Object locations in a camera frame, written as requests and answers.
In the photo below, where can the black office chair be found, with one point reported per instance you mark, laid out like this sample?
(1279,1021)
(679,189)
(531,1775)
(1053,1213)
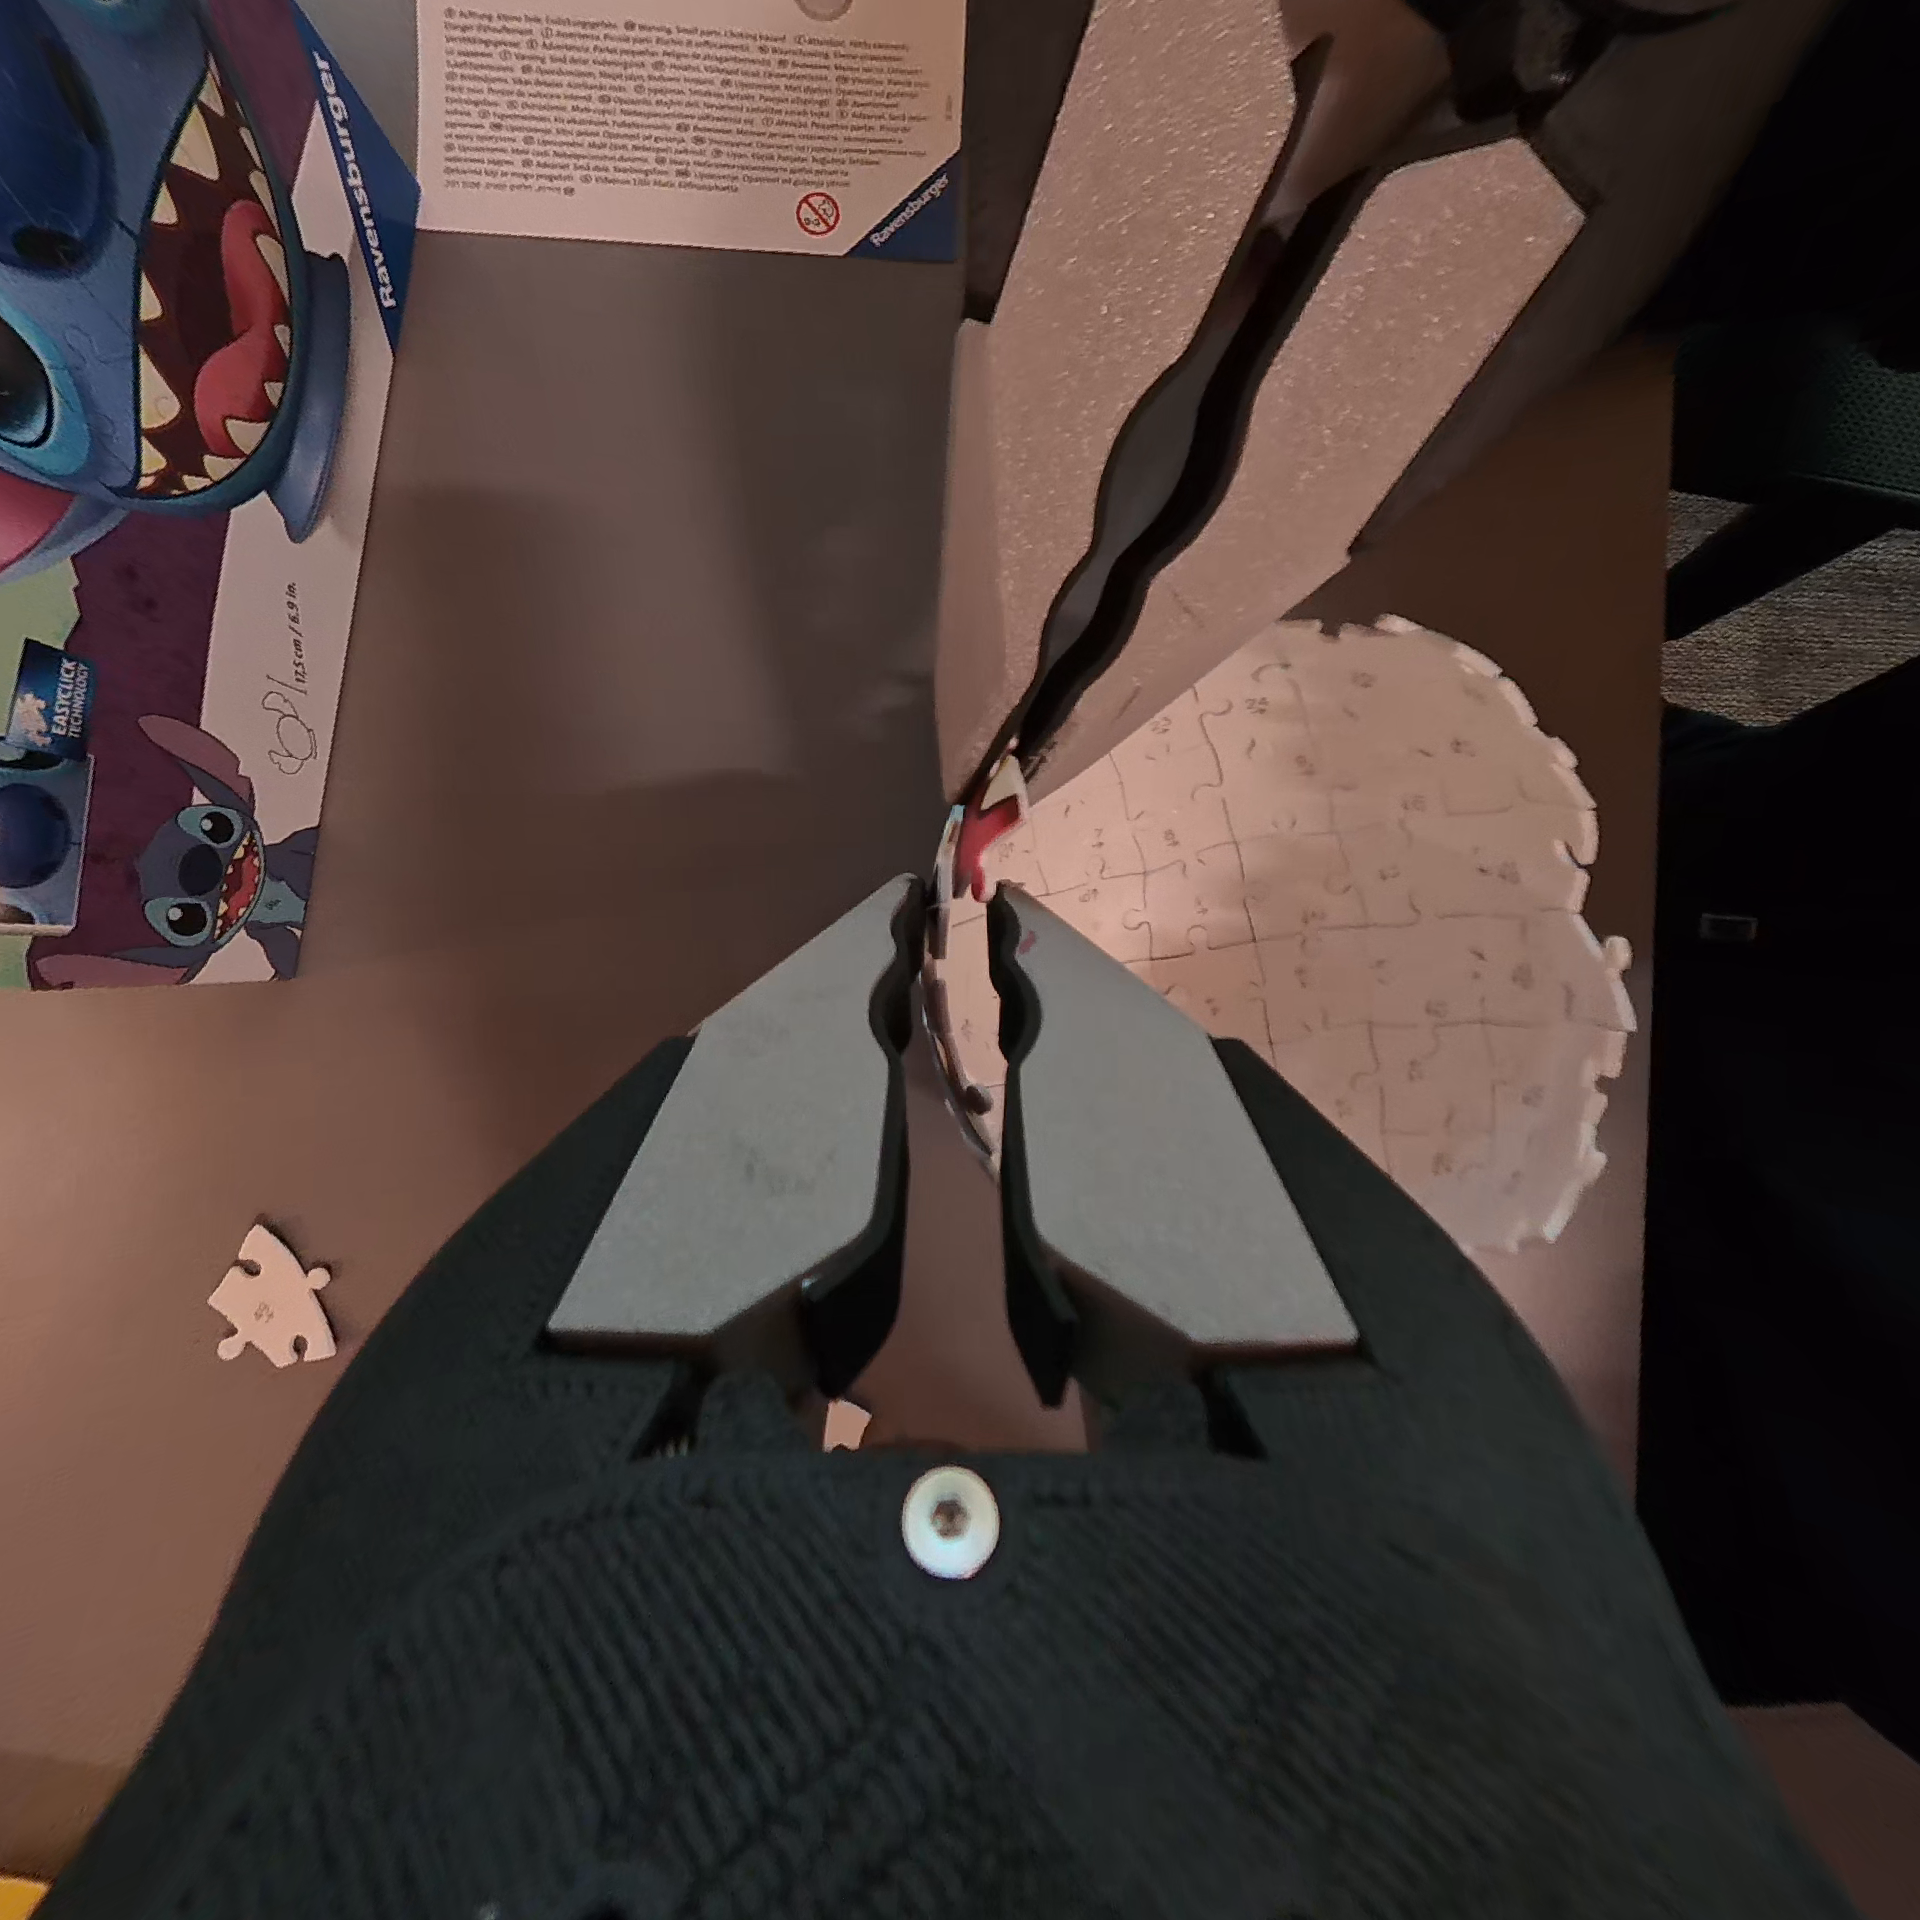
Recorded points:
(1786,406)

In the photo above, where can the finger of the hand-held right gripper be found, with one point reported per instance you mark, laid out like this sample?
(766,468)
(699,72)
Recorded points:
(1110,300)
(1382,376)

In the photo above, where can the yellow object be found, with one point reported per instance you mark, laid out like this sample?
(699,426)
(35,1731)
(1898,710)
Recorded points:
(25,1899)

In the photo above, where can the loose white puzzle piece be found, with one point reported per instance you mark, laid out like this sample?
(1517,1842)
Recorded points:
(271,1299)

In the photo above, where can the red and white puzzle piece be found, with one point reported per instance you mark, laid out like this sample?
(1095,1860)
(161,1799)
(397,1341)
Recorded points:
(991,827)

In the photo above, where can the half-built white puzzle ball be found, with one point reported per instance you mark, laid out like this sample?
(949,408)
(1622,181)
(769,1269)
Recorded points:
(1349,931)

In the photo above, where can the cartoon puzzle box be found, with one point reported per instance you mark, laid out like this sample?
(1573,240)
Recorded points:
(181,452)

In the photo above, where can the curved white puzzle piece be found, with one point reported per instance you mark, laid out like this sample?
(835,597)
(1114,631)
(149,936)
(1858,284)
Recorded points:
(949,1036)

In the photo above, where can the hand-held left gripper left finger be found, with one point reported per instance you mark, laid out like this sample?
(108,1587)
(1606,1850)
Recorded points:
(735,1172)

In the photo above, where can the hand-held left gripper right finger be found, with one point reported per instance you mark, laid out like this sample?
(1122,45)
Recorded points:
(1171,1184)

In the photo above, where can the small white puzzle piece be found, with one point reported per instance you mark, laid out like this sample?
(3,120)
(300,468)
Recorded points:
(844,1430)

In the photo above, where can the white instruction leaflet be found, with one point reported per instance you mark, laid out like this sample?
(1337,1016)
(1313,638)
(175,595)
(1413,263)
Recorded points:
(675,120)

